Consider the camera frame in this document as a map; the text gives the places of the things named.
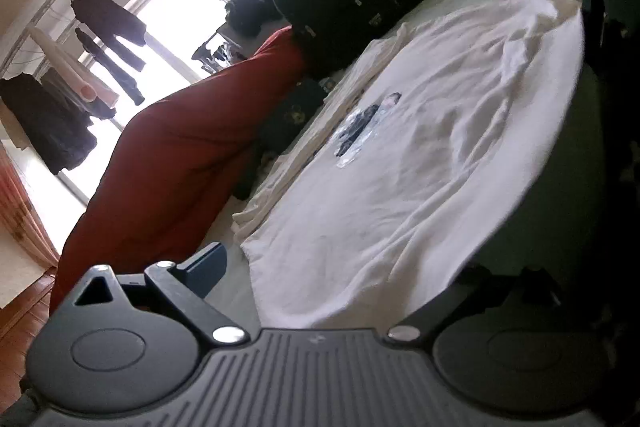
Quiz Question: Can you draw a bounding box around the row of hanging clothes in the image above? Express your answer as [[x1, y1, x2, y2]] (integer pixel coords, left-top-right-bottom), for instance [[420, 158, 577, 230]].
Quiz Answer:
[[0, 0, 246, 175]]

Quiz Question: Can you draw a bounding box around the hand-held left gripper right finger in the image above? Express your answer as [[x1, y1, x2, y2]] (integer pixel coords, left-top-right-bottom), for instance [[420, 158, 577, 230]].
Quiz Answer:
[[385, 268, 567, 349]]

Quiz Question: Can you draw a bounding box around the dark pouch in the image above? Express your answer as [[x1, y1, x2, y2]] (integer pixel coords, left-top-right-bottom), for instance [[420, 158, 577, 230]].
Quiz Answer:
[[257, 79, 328, 152]]

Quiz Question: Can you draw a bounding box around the grey cabinet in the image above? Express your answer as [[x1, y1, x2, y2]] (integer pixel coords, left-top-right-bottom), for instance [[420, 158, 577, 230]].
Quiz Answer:
[[215, 22, 266, 58]]

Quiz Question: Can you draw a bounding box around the red duvet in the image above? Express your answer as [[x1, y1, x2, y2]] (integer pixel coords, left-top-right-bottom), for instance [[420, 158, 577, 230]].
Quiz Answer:
[[50, 27, 308, 313]]

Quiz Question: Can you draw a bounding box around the metal rack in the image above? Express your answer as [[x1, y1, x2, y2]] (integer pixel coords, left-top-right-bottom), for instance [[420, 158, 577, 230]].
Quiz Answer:
[[192, 32, 241, 75]]

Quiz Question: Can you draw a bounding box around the white printed sweatshirt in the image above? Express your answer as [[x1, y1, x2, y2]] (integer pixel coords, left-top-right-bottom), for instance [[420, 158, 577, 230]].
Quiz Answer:
[[232, 0, 586, 333]]

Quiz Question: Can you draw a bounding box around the pink curtain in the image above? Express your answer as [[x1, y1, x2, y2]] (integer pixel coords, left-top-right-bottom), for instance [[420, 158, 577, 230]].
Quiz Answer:
[[0, 142, 61, 268]]

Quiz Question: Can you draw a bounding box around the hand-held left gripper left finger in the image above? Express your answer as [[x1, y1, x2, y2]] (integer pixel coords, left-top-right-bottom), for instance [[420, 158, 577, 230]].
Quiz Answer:
[[74, 242, 251, 348]]

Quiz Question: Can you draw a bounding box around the dark clothes pile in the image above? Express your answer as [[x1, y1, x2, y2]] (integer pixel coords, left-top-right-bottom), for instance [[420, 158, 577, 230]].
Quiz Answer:
[[224, 0, 281, 38]]

